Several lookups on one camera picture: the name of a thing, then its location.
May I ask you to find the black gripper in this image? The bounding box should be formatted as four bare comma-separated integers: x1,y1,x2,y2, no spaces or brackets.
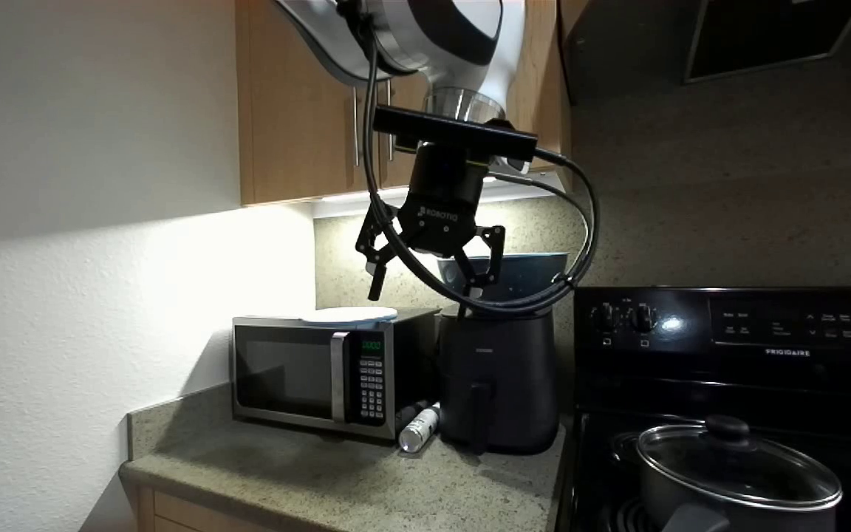
356,146,506,310

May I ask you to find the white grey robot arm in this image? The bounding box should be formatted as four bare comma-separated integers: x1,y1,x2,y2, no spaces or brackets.
276,0,535,314

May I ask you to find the dark blue bowl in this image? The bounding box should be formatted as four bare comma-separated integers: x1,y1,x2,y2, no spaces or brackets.
437,251,567,310

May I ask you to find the black pot with glass lid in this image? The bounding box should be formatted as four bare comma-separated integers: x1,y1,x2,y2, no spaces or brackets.
636,418,846,532

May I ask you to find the stainless steel microwave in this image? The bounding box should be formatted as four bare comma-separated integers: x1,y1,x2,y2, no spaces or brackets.
232,310,437,443

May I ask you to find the wooden upper cabinet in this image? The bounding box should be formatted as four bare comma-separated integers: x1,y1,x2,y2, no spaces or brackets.
233,0,585,205

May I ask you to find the wooden cabinet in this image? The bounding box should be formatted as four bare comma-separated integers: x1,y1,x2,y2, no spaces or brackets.
233,0,585,205
125,480,334,532

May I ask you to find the clear plastic bottle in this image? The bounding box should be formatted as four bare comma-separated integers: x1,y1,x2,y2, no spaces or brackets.
399,403,443,456

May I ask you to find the black range hood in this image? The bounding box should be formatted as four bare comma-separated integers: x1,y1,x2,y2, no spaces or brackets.
564,0,851,106

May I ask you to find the wooden lower cabinet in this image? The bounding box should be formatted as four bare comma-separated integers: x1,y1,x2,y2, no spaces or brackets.
125,480,334,532

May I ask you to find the black electric stove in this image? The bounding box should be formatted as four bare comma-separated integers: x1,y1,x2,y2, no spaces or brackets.
564,286,851,532

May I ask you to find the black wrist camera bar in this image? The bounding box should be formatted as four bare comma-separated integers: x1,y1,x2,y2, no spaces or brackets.
372,106,539,161

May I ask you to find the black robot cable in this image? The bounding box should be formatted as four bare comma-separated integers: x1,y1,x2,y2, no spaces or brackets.
359,40,602,320

